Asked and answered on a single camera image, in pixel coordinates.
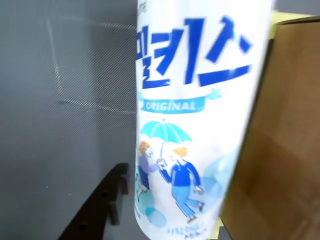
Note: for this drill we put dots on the dark grey table mat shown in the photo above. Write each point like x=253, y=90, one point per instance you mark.
x=62, y=100

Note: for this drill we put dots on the brown cardboard box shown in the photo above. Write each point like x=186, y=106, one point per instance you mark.
x=282, y=150

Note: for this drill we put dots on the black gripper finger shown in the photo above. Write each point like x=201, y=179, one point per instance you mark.
x=100, y=210

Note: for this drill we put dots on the white blue drink can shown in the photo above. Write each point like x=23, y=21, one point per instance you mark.
x=190, y=125

